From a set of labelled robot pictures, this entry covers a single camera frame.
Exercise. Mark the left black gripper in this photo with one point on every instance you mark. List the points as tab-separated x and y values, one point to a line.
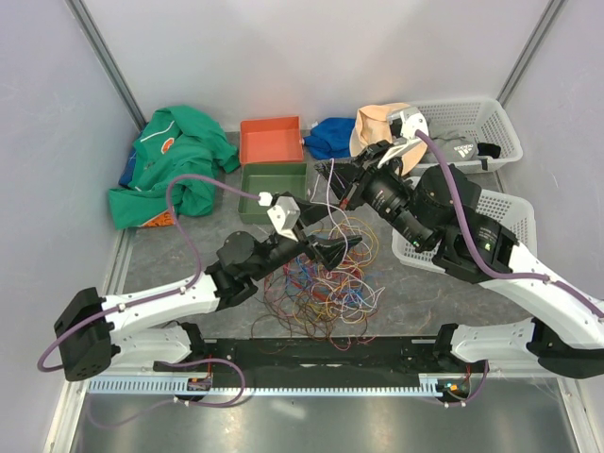
328	251

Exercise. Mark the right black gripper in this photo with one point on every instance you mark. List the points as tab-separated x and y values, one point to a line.
365	167

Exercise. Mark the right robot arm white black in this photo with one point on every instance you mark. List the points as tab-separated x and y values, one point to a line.
438	213

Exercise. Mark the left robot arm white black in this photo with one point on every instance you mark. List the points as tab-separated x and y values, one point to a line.
95	332

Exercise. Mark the blue cloth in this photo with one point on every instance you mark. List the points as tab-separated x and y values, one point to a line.
330	138

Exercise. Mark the green plastic tray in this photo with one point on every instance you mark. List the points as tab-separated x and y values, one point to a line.
272	178

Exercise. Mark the peach bucket hat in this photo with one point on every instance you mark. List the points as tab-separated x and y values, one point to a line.
371	126

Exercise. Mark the orange plastic tray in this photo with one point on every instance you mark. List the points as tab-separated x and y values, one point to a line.
271	140

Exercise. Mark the grey adidas garment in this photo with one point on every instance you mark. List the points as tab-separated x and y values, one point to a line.
459	146

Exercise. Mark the far white plastic basket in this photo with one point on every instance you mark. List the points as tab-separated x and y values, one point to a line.
484	120

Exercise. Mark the white plastic basket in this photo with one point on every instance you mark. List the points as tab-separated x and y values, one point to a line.
484	120
512	212

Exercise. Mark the green jacket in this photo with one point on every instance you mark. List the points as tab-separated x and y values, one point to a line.
178	140

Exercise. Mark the near white plastic basket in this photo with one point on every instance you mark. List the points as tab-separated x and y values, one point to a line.
512	212

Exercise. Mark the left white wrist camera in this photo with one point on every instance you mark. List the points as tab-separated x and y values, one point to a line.
283	213

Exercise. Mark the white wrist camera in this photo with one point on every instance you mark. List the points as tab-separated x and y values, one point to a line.
404	124
283	213

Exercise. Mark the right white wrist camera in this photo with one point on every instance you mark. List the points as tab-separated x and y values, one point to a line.
404	124

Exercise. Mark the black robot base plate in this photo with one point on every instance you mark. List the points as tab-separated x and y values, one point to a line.
305	362

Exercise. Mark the light blue cable duct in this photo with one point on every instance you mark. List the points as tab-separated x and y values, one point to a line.
184	386

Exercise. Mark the right aluminium frame post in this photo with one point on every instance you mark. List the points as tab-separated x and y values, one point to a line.
548	18

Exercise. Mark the aluminium frame post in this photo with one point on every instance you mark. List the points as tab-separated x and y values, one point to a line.
99	46
548	18

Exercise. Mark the left aluminium frame post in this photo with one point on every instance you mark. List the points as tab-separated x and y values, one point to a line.
99	46

